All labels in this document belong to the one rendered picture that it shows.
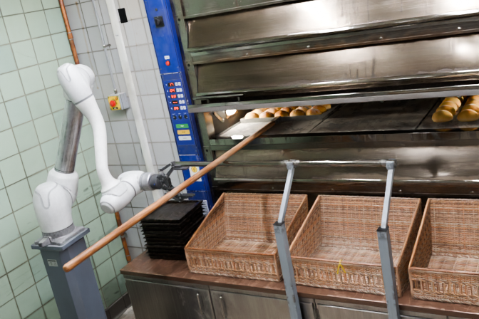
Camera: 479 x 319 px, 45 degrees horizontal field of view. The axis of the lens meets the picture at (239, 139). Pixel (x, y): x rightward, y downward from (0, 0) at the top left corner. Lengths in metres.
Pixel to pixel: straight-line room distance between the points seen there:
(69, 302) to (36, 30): 1.63
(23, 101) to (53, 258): 1.06
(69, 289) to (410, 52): 1.98
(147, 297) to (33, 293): 0.70
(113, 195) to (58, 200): 0.29
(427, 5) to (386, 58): 0.31
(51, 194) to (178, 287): 0.88
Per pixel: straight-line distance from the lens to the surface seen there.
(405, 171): 2.96
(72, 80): 2.75
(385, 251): 2.48
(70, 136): 2.98
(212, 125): 3.43
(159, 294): 3.36
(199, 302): 3.18
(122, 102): 3.63
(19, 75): 3.59
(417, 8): 2.75
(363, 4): 2.83
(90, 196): 3.92
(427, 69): 2.78
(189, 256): 3.14
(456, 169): 2.91
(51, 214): 2.88
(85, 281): 3.02
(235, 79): 3.18
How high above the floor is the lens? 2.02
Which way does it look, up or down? 15 degrees down
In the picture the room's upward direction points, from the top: 11 degrees counter-clockwise
